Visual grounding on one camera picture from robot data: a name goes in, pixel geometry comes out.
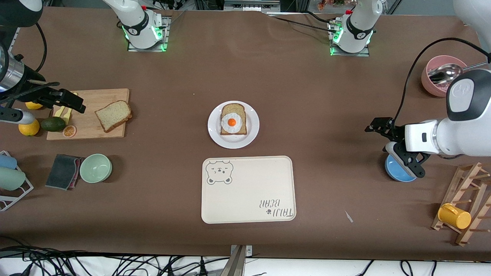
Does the plain brown bread slice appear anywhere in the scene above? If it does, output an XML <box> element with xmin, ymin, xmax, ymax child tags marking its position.
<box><xmin>95</xmin><ymin>100</ymin><xmax>133</xmax><ymax>133</ymax></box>

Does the round white plate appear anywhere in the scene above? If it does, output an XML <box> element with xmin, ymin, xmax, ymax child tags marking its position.
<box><xmin>208</xmin><ymin>100</ymin><xmax>260</xmax><ymax>150</ymax></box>

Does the toast slice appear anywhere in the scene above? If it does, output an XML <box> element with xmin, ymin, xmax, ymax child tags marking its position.
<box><xmin>220</xmin><ymin>103</ymin><xmax>247</xmax><ymax>136</ymax></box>

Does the yellow plastic fork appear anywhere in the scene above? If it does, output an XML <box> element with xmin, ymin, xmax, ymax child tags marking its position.
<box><xmin>63</xmin><ymin>92</ymin><xmax>78</xmax><ymax>125</ymax></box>

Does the dark green avocado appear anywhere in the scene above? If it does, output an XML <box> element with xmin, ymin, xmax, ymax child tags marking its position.
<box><xmin>40</xmin><ymin>116</ymin><xmax>66</xmax><ymax>133</ymax></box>

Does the blue bowl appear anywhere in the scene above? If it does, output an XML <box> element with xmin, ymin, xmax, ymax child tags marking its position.
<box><xmin>385</xmin><ymin>153</ymin><xmax>419</xmax><ymax>182</ymax></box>

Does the bamboo cutting board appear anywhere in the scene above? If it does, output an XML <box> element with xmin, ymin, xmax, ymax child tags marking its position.
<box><xmin>46</xmin><ymin>89</ymin><xmax>130</xmax><ymax>141</ymax></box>

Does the pink bowl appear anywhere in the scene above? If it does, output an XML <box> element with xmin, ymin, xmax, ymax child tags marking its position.
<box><xmin>421</xmin><ymin>55</ymin><xmax>469</xmax><ymax>98</ymax></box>

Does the dark grey folded cloth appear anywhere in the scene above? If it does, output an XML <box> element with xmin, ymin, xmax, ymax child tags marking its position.
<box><xmin>45</xmin><ymin>154</ymin><xmax>82</xmax><ymax>191</ymax></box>

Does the mint green bowl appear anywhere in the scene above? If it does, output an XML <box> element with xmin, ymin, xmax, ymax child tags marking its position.
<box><xmin>79</xmin><ymin>154</ymin><xmax>113</xmax><ymax>183</ymax></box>

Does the large metal spoon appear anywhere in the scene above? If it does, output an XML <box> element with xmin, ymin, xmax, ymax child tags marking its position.
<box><xmin>428</xmin><ymin>61</ymin><xmax>491</xmax><ymax>85</ymax></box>

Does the pale green cup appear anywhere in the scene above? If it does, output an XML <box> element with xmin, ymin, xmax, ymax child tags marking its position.
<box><xmin>0</xmin><ymin>168</ymin><xmax>26</xmax><ymax>191</ymax></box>

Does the yellow mug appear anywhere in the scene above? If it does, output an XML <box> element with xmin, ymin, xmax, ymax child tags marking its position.
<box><xmin>438</xmin><ymin>203</ymin><xmax>472</xmax><ymax>230</ymax></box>

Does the wooden mug rack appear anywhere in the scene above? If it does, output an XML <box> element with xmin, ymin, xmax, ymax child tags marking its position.
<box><xmin>431</xmin><ymin>162</ymin><xmax>491</xmax><ymax>246</ymax></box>

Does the cream tray with bear print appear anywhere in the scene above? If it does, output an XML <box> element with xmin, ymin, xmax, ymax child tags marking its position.
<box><xmin>201</xmin><ymin>156</ymin><xmax>297</xmax><ymax>224</ymax></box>

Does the fried egg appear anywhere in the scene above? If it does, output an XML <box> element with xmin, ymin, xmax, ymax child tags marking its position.
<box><xmin>221</xmin><ymin>113</ymin><xmax>243</xmax><ymax>134</ymax></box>

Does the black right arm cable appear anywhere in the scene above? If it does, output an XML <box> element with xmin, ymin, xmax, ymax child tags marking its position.
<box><xmin>35</xmin><ymin>22</ymin><xmax>48</xmax><ymax>73</ymax></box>

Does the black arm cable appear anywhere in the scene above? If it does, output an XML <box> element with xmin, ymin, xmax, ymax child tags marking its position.
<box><xmin>391</xmin><ymin>38</ymin><xmax>491</xmax><ymax>124</ymax></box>
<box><xmin>35</xmin><ymin>22</ymin><xmax>48</xmax><ymax>73</ymax></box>

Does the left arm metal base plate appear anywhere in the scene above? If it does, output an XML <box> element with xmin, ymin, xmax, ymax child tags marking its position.
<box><xmin>329</xmin><ymin>19</ymin><xmax>371</xmax><ymax>57</ymax></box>

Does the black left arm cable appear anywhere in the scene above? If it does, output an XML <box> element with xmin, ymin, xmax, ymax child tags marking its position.
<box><xmin>391</xmin><ymin>38</ymin><xmax>491</xmax><ymax>124</ymax></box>

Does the white wire rack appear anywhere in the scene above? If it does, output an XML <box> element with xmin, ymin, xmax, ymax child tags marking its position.
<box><xmin>0</xmin><ymin>151</ymin><xmax>34</xmax><ymax>211</ymax></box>

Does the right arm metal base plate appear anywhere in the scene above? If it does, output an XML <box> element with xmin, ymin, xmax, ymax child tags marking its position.
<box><xmin>127</xmin><ymin>15</ymin><xmax>170</xmax><ymax>52</ymax></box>

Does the black table cable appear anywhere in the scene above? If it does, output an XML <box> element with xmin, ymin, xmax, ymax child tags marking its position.
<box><xmin>267</xmin><ymin>11</ymin><xmax>336</xmax><ymax>33</ymax></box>

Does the black cable bundle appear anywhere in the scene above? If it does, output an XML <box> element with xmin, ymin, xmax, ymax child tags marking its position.
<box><xmin>0</xmin><ymin>238</ymin><xmax>231</xmax><ymax>276</ymax></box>

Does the metal mount bracket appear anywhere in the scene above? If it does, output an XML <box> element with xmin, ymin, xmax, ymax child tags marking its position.
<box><xmin>221</xmin><ymin>245</ymin><xmax>253</xmax><ymax>276</ymax></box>

